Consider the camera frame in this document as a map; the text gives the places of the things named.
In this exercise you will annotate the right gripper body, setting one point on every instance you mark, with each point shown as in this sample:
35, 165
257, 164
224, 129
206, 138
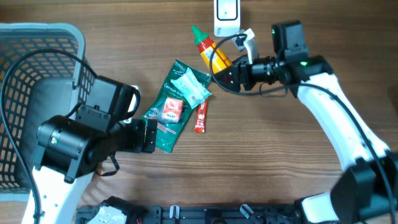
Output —
242, 65

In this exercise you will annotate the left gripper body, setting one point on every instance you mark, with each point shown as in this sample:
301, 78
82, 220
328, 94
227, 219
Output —
133, 134

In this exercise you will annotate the red Kleenex tissue pack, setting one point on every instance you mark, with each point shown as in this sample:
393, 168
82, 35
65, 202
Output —
172, 110

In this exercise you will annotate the red sauce bottle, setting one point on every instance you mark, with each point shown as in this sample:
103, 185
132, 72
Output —
206, 47

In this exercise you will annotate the white wipes packet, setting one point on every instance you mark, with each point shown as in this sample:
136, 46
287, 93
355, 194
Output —
192, 90

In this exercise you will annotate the green 3M gloves package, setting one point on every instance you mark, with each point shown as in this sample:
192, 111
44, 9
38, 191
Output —
168, 133

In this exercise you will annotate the red sauce sachet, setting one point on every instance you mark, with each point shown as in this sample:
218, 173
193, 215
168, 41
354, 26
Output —
200, 124

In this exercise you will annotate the grey black shopping basket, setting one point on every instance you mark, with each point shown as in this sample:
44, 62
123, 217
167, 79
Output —
41, 86

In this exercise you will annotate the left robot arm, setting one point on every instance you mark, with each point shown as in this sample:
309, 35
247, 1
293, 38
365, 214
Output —
70, 147

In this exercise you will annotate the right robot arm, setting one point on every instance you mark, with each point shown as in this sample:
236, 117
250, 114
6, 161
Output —
367, 187

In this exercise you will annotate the white barcode scanner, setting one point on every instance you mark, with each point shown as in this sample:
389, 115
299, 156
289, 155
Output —
227, 17

